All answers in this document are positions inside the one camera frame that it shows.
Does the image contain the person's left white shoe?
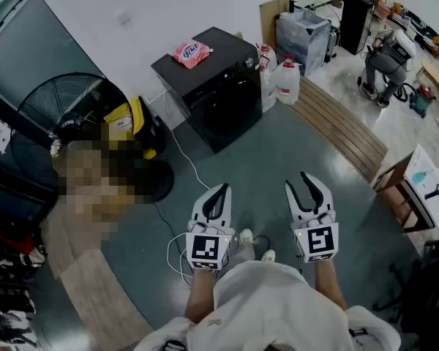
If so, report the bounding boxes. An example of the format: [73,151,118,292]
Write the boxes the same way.
[238,227,255,247]

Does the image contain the clear water jug red cap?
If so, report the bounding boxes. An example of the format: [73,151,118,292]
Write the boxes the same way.
[273,53,301,106]
[255,43,278,73]
[258,55,278,113]

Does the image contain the person's left forearm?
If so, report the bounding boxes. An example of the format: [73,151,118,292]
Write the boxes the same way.
[184,268,217,324]

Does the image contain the black office chair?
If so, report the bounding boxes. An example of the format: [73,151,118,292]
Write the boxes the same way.
[372,230,439,335]

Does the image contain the black floor fan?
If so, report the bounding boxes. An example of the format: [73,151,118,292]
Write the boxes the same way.
[10,72,175,205]

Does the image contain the person's right forearm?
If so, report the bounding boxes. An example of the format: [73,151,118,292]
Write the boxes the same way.
[313,260,348,311]

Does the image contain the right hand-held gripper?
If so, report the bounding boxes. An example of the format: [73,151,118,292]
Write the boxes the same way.
[284,171,339,264]

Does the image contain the black cabinet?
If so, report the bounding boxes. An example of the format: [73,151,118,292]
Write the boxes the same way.
[339,0,375,56]

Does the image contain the black washing machine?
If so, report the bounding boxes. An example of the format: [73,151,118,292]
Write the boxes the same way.
[150,26,263,154]

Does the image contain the yellow black bag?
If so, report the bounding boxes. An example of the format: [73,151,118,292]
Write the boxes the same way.
[103,96,159,161]

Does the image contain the green vacuum cleaner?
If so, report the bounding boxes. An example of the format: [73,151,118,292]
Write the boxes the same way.
[408,83,437,119]

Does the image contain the grey marble panel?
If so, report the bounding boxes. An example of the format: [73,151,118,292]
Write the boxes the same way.
[147,89,192,131]

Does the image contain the wooden chair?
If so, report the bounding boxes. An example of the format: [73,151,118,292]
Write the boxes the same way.
[370,151,437,234]

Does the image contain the person's white shirt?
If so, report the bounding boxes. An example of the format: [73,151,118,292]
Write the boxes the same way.
[133,260,402,351]

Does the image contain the black floor cable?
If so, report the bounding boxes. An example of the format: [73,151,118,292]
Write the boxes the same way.
[151,201,191,255]

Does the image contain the white cable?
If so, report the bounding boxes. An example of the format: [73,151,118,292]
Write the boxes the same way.
[167,128,211,288]

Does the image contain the white printed carton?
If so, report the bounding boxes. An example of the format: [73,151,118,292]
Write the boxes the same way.
[403,143,439,229]

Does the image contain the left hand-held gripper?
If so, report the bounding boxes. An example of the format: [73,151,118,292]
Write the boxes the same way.
[185,183,236,271]

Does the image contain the person's grey trousers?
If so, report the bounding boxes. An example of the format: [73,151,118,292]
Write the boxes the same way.
[225,238,258,274]

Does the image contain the grey plastic storage bag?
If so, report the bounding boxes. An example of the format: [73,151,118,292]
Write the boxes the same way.
[275,7,332,78]

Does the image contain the pink detergent pouch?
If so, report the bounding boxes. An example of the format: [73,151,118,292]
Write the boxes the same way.
[171,39,214,69]

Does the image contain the silver suitcase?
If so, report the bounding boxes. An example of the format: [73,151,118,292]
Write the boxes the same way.
[324,26,342,64]

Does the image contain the light wooden stool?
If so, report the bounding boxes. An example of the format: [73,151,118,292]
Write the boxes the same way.
[416,58,439,107]

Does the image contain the wooden slat bench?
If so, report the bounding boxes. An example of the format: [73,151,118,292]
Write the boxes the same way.
[290,75,389,185]

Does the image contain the wooden board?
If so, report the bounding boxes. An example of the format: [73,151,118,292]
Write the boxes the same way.
[259,0,296,50]

